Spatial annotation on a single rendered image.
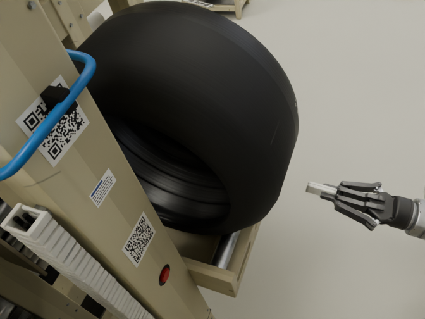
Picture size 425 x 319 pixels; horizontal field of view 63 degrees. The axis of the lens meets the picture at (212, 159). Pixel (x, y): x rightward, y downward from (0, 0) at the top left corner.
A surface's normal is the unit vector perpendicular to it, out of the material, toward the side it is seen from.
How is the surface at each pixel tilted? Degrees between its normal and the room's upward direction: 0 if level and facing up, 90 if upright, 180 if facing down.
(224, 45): 33
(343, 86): 0
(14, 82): 90
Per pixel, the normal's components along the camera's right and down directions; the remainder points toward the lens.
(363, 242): -0.17, -0.63
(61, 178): 0.92, 0.18
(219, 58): 0.36, -0.43
